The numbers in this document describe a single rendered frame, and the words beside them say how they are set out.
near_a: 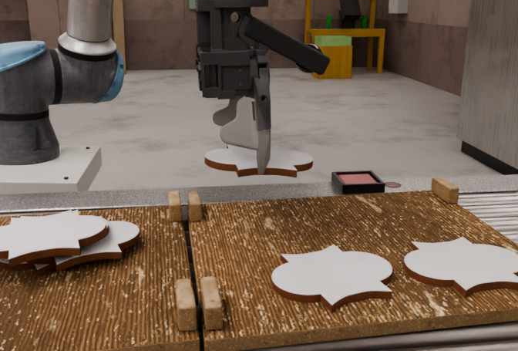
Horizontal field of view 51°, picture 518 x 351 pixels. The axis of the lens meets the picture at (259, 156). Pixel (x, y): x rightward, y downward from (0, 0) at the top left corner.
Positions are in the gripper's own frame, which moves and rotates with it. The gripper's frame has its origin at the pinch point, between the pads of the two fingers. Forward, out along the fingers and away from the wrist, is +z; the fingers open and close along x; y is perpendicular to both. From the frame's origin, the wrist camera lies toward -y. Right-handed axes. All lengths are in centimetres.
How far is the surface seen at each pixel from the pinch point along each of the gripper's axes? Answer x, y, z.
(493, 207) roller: -6.6, -38.7, 12.8
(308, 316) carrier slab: 21.2, -1.1, 10.6
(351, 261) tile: 12.6, -8.5, 9.7
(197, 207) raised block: -4.6, 8.0, 8.1
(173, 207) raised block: -4.9, 11.3, 7.9
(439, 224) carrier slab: 1.9, -25.0, 10.9
